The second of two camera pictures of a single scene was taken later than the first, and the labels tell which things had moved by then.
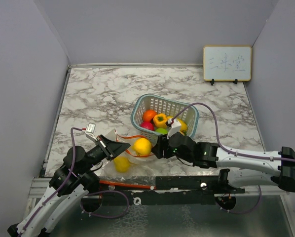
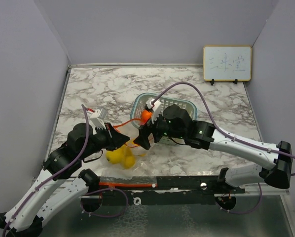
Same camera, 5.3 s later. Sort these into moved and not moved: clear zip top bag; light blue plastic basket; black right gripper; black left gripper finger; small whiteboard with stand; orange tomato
Moved: black right gripper; black left gripper finger
Not moved: orange tomato; small whiteboard with stand; light blue plastic basket; clear zip top bag
